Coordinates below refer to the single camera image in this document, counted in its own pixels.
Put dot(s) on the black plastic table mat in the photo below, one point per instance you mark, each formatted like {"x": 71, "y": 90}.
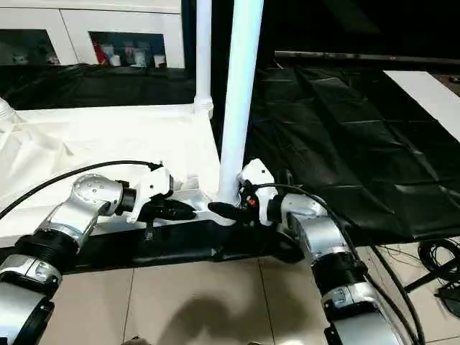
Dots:
{"x": 341, "y": 143}

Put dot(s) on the white flat board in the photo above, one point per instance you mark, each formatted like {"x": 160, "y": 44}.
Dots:
{"x": 427, "y": 97}

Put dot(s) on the red cabinet item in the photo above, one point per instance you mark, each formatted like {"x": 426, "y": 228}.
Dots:
{"x": 100, "y": 54}

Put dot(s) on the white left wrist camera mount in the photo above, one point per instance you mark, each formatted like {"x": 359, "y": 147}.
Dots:
{"x": 154, "y": 183}

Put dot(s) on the white glass-door cabinet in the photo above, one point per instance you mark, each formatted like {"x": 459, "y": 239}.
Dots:
{"x": 54, "y": 18}

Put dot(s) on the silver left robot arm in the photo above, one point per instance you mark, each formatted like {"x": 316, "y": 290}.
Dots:
{"x": 72, "y": 212}

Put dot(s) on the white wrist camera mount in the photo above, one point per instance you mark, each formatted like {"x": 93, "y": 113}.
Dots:
{"x": 257, "y": 172}
{"x": 154, "y": 183}

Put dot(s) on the large black backdrop sheet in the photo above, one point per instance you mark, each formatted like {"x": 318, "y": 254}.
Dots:
{"x": 359, "y": 21}

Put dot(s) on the white plastic table top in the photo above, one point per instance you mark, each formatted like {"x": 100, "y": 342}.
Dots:
{"x": 108, "y": 136}

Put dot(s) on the long dark metal rod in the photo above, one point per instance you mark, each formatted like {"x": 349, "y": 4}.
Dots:
{"x": 359, "y": 56}

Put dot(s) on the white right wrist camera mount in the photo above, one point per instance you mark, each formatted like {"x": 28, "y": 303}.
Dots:
{"x": 257, "y": 172}

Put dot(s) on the black floor device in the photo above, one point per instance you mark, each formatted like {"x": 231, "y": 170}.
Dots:
{"x": 451, "y": 298}

